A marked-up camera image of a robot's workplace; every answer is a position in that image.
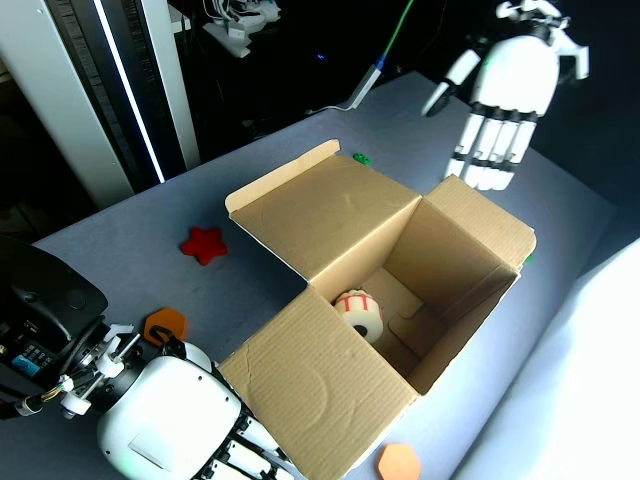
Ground cardboard box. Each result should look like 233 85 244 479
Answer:
218 139 537 480

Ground pink strawberry cake toy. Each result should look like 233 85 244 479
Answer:
332 287 385 345

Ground orange hexagon block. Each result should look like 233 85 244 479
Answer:
143 308 190 346
377 443 423 480

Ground grey table cloth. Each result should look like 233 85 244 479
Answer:
0 69 619 480

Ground red star block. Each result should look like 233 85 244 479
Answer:
180 225 230 266

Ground white light strip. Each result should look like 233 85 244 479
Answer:
93 0 166 184

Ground white parts pile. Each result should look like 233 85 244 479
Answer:
202 0 281 59

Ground white backdrop sheet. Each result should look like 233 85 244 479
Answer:
449 237 640 480

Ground wide white frame post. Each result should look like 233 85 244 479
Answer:
0 0 136 210

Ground narrow white frame post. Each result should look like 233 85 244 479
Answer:
140 0 201 170

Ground grey cable adapter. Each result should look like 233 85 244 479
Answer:
347 63 384 110

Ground green cable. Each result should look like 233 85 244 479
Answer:
382 0 416 64

